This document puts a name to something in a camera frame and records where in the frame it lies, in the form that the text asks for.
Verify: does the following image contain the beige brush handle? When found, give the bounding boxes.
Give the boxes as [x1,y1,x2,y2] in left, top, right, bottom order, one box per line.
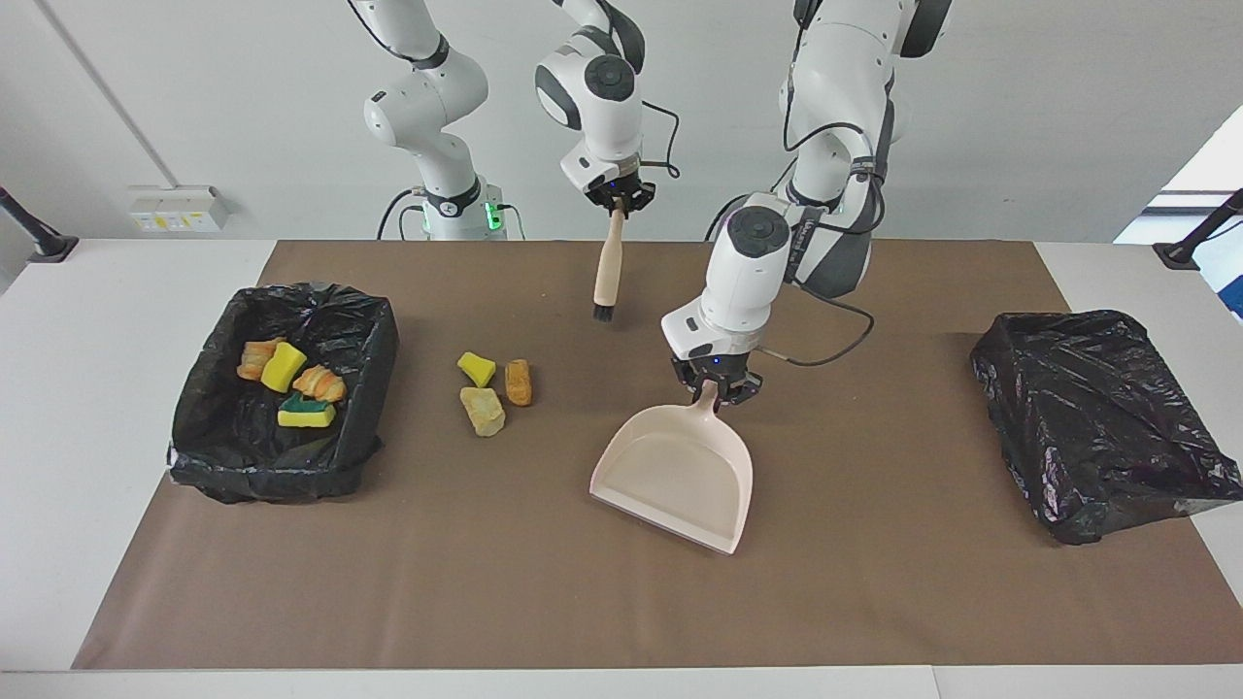
[592,206,627,322]

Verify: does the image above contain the pink plastic dustpan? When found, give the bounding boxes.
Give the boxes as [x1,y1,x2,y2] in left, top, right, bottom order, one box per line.
[588,379,756,556]

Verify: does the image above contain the pale bread chunk toy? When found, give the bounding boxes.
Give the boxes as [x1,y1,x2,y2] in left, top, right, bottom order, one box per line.
[459,386,507,438]

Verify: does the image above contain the orange striped croissant toy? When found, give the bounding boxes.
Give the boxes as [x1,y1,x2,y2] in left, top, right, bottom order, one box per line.
[291,364,349,405]

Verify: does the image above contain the notched yellow sponge piece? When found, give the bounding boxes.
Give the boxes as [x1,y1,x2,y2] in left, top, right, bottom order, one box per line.
[260,341,309,394]

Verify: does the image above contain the green and yellow sponge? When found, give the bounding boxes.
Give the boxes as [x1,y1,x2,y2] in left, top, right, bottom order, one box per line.
[277,392,338,429]

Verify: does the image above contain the pale croissant toy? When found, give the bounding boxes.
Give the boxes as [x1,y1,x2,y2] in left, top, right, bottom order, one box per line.
[237,337,288,382]

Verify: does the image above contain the black bag-lined trash bin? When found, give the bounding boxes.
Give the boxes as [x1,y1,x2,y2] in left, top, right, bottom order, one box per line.
[167,283,401,505]
[970,310,1243,546]

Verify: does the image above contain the brown table mat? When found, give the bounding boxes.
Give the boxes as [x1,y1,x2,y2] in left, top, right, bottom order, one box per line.
[70,240,1243,671]

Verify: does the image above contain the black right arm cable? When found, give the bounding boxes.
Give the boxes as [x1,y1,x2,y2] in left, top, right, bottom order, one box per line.
[345,0,683,185]

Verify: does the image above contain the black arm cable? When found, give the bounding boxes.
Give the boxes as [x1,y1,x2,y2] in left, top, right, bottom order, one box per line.
[345,0,683,185]
[714,49,899,370]

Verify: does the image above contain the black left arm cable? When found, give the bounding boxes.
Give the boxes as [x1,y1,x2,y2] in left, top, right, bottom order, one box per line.
[714,49,899,370]

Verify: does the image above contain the black left base cable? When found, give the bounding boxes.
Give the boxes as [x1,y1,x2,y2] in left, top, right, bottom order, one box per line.
[705,192,751,242]

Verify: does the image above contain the black base cable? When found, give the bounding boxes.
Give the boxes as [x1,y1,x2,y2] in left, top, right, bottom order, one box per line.
[705,192,751,242]
[377,189,429,241]

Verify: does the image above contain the black right base cable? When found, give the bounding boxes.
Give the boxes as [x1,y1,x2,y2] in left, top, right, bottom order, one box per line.
[377,189,429,241]

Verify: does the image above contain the white wall socket box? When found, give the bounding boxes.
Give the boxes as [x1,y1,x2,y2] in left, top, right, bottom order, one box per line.
[128,185,230,234]

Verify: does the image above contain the black camera stand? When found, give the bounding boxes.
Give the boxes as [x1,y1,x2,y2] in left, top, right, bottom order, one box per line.
[0,186,79,264]
[1153,189,1243,271]

